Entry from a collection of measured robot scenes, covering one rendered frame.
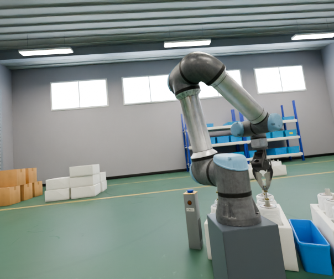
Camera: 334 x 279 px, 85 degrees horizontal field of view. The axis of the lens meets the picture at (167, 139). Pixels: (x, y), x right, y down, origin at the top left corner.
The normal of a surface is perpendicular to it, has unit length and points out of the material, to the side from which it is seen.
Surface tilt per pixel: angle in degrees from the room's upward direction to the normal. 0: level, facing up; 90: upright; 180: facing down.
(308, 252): 92
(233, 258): 90
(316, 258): 92
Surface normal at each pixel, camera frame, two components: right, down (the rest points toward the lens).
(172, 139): 0.06, -0.10
